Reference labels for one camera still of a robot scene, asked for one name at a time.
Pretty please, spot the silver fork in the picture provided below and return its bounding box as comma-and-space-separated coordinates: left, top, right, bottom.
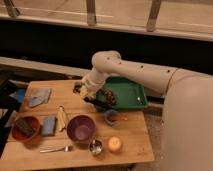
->
39, 146, 73, 153

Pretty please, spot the dark green sponge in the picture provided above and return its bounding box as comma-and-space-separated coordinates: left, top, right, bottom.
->
15, 118, 34, 137

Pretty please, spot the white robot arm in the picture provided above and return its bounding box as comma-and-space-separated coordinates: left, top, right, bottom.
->
82, 51, 213, 171

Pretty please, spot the purple bowl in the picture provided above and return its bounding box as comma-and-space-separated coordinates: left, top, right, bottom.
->
67, 115, 96, 144

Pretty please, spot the grey-blue cloth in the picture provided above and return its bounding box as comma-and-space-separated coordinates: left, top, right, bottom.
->
28, 88, 51, 108

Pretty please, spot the yellow banana toy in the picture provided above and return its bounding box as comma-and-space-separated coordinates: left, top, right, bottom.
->
57, 106, 67, 132

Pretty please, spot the small metal cup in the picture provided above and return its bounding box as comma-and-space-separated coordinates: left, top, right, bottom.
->
89, 139, 103, 156

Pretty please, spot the black chair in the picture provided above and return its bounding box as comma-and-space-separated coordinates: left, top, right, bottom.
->
0, 70, 21, 157

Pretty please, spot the orange round fruit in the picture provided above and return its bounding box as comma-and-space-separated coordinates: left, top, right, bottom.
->
107, 137, 122, 153

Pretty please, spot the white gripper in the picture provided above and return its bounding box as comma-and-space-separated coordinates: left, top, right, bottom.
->
80, 70, 107, 99

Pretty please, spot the blue sponge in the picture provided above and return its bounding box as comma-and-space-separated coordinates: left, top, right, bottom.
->
41, 116, 56, 136

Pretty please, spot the green plastic tray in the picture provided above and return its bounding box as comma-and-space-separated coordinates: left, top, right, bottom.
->
103, 77, 148, 111

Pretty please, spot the orange carrot stick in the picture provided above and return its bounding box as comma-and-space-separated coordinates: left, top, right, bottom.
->
108, 116, 128, 121

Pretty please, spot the dark grape bunch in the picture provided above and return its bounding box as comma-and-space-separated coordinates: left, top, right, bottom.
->
103, 90, 116, 105

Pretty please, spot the blue item at table edge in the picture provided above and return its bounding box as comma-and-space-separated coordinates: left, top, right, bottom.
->
11, 88, 26, 103

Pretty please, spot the orange-red bowl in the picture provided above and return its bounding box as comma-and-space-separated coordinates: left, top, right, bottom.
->
12, 116, 41, 143

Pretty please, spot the small blue cup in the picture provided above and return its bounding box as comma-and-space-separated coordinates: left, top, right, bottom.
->
104, 109, 118, 126

